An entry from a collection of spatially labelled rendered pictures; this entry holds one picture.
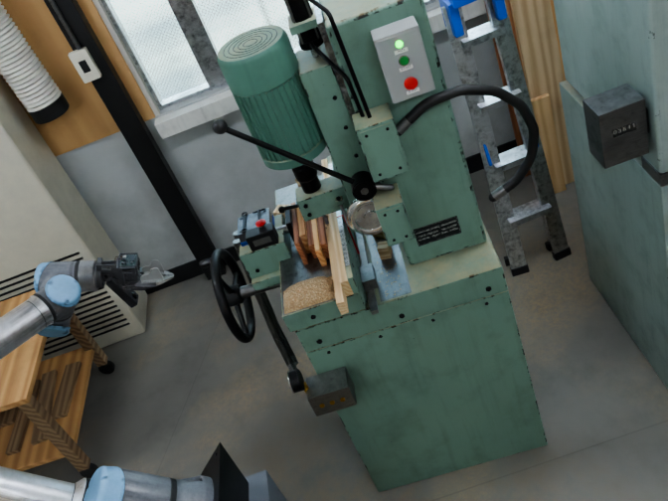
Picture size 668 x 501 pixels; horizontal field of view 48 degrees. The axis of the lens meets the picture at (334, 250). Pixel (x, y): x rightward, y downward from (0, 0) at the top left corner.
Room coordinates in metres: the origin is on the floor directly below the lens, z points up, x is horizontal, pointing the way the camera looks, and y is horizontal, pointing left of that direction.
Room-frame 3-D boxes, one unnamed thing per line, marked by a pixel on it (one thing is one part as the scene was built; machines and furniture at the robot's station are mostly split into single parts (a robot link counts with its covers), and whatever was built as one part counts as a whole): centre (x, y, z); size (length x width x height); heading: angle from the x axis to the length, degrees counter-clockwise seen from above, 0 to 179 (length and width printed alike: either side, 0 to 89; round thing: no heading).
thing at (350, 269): (1.74, -0.06, 0.93); 0.60 x 0.02 x 0.06; 171
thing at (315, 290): (1.52, 0.11, 0.92); 0.14 x 0.09 x 0.04; 81
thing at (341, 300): (1.66, -0.01, 0.92); 0.55 x 0.02 x 0.04; 171
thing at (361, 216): (1.57, -0.12, 1.02); 0.12 x 0.03 x 0.12; 81
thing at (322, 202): (1.71, -0.03, 1.03); 0.14 x 0.07 x 0.09; 81
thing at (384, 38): (1.52, -0.31, 1.40); 0.10 x 0.06 x 0.16; 81
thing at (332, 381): (1.47, 0.17, 0.58); 0.12 x 0.08 x 0.08; 81
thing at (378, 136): (1.53, -0.20, 1.22); 0.09 x 0.08 x 0.15; 81
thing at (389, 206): (1.53, -0.17, 1.02); 0.09 x 0.07 x 0.12; 171
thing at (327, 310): (1.76, 0.09, 0.87); 0.61 x 0.30 x 0.06; 171
